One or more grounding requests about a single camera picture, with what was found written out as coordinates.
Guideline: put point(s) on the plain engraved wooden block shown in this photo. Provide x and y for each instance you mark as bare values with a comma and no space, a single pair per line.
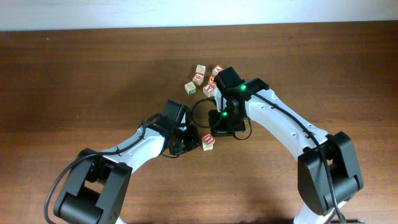
208,139

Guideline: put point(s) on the red letter A block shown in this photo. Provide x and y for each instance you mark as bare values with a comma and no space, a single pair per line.
217,69

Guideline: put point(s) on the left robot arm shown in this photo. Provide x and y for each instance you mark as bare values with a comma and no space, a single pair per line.
96,182

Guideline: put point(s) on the pale engraved wooden block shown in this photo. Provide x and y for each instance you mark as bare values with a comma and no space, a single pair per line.
207,147

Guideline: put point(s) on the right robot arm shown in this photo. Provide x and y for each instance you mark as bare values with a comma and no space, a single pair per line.
328,169

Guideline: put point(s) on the red letter Q block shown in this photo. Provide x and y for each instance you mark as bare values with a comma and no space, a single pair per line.
211,80

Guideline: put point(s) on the green edged wooden block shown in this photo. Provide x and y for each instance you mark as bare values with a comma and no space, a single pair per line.
190,88

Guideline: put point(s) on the plain wooden block top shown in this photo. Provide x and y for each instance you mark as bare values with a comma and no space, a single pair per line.
201,69

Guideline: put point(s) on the red letter Y block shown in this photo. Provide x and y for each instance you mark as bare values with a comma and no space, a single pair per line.
208,90

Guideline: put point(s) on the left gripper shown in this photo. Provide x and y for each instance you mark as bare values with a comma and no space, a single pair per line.
193,140

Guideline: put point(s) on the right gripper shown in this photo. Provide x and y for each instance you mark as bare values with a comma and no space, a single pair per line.
226,128

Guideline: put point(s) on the red number 6 block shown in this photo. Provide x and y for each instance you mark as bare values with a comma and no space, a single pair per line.
198,78

